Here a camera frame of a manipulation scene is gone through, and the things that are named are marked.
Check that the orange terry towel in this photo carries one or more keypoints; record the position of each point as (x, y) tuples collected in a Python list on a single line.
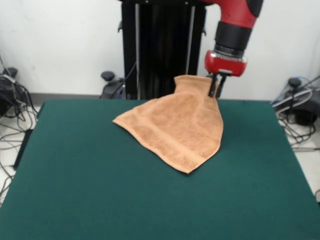
[(180, 125)]

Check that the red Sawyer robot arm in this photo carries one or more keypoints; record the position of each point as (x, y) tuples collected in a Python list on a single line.
[(235, 25)]

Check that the black pedestal foot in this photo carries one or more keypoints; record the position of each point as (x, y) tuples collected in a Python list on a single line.
[(303, 115), (7, 90), (108, 75)]

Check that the dark green table cloth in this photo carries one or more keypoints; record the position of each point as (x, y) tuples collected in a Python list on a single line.
[(75, 175)]

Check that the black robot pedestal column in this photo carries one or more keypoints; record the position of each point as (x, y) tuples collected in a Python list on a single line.
[(162, 50)]

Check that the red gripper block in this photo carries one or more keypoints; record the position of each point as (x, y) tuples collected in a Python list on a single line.
[(225, 66)]

